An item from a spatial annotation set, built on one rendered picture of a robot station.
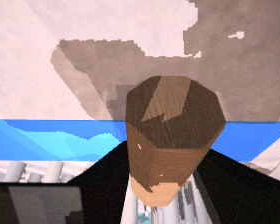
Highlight blue flat strip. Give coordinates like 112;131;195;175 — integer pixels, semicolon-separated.
0;119;280;162

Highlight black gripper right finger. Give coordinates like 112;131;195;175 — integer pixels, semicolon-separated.
193;148;280;224

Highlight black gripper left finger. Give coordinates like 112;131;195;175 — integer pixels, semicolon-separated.
0;140;130;224

